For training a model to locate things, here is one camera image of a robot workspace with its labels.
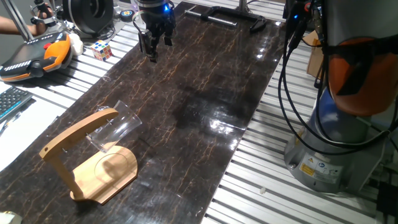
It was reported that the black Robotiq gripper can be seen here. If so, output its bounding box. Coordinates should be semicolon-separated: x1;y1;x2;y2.
139;5;177;63

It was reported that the clear glass cup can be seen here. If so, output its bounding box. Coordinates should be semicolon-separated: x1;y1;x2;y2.
86;100;143;153

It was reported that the black handheld device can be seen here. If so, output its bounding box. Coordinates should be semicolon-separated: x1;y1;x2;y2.
30;0;57;27

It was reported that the person's forearm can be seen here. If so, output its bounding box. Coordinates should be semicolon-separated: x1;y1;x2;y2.
0;16;35;35

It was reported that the wooden cup rack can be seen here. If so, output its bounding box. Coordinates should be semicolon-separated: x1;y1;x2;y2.
39;108;139;205

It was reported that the person's hand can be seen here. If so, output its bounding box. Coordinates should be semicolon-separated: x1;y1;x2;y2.
30;3;54;37

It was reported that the small blue yellow tape roll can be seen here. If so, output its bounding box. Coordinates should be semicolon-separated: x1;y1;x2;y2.
120;9;136;22

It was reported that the silver metal rod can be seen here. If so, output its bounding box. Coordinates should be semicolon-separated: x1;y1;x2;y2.
185;9;238;27

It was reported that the Rubik's cube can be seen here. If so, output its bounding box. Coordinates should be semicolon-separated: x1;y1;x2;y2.
90;39;113;62

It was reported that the dark marble pattern mat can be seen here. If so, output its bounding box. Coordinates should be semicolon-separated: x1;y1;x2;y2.
0;1;285;224

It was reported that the black filament spool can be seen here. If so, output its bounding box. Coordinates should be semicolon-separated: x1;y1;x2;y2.
62;0;114;35

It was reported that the white rounded object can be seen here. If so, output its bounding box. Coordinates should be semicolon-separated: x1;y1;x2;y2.
68;32;85;57

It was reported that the orange black teach pendant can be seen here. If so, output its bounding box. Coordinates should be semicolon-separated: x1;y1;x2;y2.
0;32;73;83

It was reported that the brown cardboard box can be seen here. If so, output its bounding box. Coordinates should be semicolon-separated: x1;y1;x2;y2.
306;30;326;80

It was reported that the black computer keyboard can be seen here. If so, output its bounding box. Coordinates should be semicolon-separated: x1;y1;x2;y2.
0;86;34;124

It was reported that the white paper sheet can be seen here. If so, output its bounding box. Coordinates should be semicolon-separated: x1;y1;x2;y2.
0;82;68;172

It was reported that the small pale packet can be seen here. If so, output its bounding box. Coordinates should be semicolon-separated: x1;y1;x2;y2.
0;211;23;224

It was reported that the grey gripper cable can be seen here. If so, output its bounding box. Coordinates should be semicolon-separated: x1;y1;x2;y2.
132;10;147;32

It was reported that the black metal bar frame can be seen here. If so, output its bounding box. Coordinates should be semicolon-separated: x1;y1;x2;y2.
200;6;267;34

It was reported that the black cable plug blue light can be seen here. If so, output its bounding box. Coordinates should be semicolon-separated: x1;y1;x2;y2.
283;0;309;50

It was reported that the silver aluminium frame post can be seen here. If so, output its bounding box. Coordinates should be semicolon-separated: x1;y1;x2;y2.
1;0;35;43

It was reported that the black cable strap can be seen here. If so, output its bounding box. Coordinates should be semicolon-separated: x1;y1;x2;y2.
323;35;398;96

